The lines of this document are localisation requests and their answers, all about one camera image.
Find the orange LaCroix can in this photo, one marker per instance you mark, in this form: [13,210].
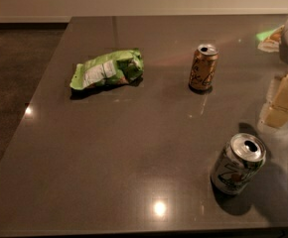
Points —
[203,67]

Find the silver green 7up can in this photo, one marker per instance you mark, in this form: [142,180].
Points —
[239,161]

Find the green chip bag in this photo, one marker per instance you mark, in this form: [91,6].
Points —
[117,68]

